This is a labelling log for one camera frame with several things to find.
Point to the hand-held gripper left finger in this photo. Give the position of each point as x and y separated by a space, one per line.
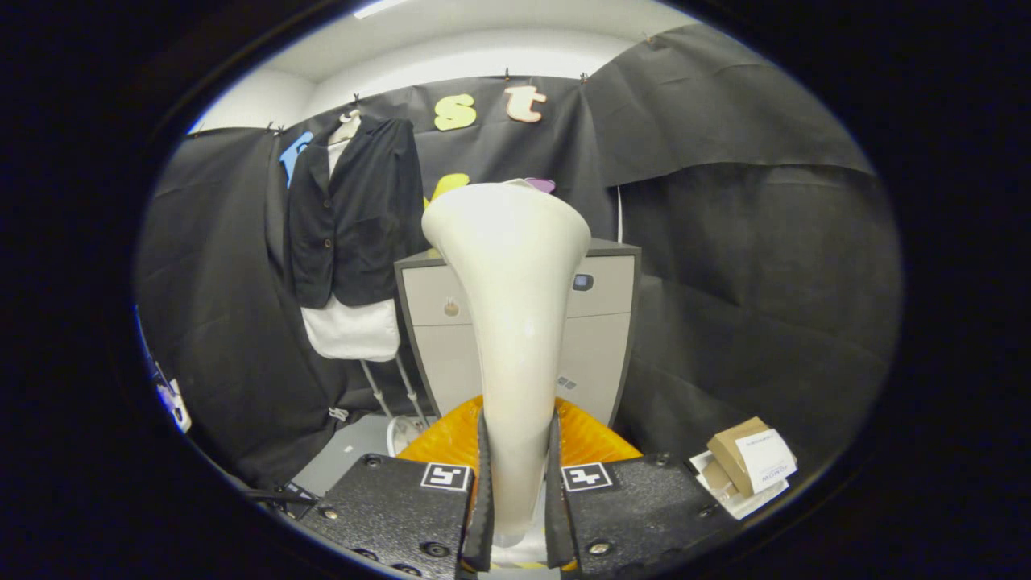
481 532

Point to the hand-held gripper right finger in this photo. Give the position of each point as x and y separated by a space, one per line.
557 524

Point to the white garment steamer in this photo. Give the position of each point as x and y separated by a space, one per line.
507 282

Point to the black jacket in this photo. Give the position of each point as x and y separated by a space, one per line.
362 225

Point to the metal mannequin stand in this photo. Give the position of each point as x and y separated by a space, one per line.
411 392

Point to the cardboard box with white label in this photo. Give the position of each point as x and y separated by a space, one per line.
729 451

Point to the white paper sheets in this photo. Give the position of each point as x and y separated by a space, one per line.
745 507

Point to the grey cabinet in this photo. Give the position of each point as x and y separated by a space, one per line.
596 338

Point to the black backdrop cloth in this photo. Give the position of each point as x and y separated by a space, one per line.
725 282

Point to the blue white printed item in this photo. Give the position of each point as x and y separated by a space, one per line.
177 407

